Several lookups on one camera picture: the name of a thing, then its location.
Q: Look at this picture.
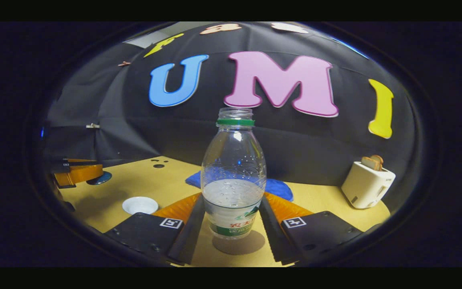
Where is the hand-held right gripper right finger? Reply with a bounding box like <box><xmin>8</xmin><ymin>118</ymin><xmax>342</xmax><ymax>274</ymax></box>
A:
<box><xmin>258</xmin><ymin>191</ymin><xmax>364</xmax><ymax>266</ymax></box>

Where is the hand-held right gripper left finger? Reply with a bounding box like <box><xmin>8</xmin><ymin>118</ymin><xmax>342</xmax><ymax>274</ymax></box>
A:
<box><xmin>104</xmin><ymin>193</ymin><xmax>206</xmax><ymax>266</ymax></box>

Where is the clear plastic water bottle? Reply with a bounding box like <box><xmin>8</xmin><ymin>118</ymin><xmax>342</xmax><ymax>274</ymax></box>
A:
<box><xmin>201</xmin><ymin>108</ymin><xmax>267</xmax><ymax>240</ymax></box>

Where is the white teacup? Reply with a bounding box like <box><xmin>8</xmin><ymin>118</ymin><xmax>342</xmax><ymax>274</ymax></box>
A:
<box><xmin>122</xmin><ymin>196</ymin><xmax>159</xmax><ymax>215</ymax></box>

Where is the blue towel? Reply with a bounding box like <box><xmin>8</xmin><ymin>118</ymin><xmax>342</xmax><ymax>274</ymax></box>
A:
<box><xmin>186</xmin><ymin>167</ymin><xmax>294</xmax><ymax>202</ymax></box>

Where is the black backdrop cloth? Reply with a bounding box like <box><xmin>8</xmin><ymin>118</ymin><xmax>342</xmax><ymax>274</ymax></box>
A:
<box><xmin>43</xmin><ymin>22</ymin><xmax>416</xmax><ymax>189</ymax></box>

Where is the white toaster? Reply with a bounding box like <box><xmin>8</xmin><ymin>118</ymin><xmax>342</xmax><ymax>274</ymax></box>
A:
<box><xmin>341</xmin><ymin>161</ymin><xmax>396</xmax><ymax>209</ymax></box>

